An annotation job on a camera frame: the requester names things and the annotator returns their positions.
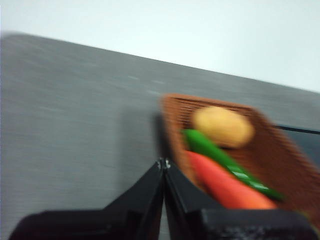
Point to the green pepper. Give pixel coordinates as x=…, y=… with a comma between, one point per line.
x=207, y=147

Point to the brown wicker basket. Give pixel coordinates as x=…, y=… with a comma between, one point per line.
x=280, y=160

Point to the orange carrot with green leaves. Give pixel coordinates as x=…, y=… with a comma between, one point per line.
x=225, y=185

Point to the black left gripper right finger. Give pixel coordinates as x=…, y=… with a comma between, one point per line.
x=200, y=222

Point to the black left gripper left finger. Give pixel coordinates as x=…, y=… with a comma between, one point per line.
x=120, y=220

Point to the yellow-brown potato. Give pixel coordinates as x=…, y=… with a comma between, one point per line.
x=222, y=126

